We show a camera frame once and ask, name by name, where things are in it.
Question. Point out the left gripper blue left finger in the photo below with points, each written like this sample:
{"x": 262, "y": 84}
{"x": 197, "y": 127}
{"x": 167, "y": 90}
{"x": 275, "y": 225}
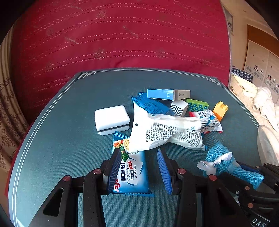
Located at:
{"x": 111, "y": 171}

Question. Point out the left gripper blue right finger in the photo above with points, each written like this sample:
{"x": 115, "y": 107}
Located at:
{"x": 168, "y": 173}

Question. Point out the blue cracker snack packet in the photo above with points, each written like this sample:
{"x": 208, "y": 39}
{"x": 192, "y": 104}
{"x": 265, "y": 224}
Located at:
{"x": 132, "y": 176}

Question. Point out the white sponge block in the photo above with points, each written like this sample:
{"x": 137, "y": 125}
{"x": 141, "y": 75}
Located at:
{"x": 111, "y": 119}

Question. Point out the white plastic bag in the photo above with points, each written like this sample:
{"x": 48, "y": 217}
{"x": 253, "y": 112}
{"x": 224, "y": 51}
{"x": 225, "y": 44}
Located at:
{"x": 150, "y": 131}

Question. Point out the teal cloth pouch with ribbon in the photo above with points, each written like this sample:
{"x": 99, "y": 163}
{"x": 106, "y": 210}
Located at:
{"x": 220, "y": 160}

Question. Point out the blue foil snack packet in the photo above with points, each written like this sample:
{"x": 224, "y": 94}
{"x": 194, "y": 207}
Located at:
{"x": 152, "y": 106}

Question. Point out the red white snack packet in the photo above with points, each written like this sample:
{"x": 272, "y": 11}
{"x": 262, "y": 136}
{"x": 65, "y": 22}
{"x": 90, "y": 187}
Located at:
{"x": 210, "y": 122}

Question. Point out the white zigzag pattern block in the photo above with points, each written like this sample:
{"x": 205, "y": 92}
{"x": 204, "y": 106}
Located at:
{"x": 179, "y": 108}

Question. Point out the green dotted block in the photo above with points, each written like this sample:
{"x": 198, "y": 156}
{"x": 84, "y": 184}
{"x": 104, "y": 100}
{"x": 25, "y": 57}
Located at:
{"x": 196, "y": 105}

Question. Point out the blue and grey box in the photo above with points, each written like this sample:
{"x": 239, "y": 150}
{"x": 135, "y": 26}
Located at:
{"x": 168, "y": 94}

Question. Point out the orange toy brick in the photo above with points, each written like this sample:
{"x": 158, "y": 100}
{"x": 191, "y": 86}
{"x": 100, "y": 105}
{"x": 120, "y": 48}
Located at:
{"x": 220, "y": 110}

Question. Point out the teal table mat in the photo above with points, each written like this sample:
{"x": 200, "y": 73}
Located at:
{"x": 63, "y": 141}

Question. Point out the white crumpled blanket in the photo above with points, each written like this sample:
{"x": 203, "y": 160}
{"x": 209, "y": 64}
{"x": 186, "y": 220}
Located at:
{"x": 263, "y": 100}

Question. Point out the patterned curtain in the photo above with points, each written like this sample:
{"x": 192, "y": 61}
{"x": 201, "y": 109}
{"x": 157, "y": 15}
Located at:
{"x": 13, "y": 125}

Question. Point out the blue checked pillow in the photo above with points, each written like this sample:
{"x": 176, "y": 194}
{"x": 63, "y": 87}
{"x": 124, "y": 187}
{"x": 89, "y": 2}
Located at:
{"x": 244, "y": 75}

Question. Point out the red quilted mattress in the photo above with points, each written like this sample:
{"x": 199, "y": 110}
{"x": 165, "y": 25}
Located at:
{"x": 54, "y": 40}

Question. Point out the wardrobe with sliding doors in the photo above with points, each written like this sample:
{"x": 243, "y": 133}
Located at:
{"x": 262, "y": 59}

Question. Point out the framed wall picture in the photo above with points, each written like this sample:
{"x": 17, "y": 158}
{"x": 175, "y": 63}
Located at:
{"x": 229, "y": 18}

